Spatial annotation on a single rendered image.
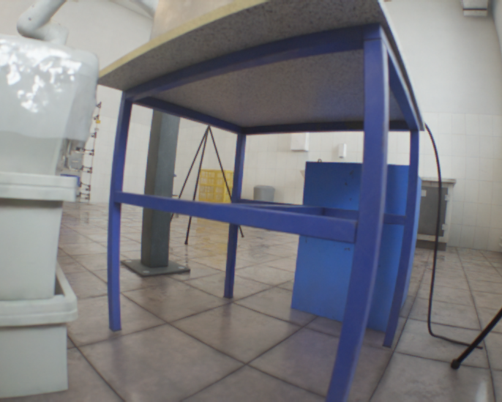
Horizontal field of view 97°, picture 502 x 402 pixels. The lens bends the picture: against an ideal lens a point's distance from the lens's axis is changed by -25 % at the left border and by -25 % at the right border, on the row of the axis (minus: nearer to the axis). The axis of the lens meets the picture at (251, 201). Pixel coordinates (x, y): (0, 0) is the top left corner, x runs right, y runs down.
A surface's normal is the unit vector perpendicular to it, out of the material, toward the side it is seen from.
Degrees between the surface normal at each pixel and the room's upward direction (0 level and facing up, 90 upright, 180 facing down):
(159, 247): 90
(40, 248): 96
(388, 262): 90
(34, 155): 96
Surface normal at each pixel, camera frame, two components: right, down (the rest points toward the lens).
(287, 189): -0.60, -0.03
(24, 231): 0.68, 0.18
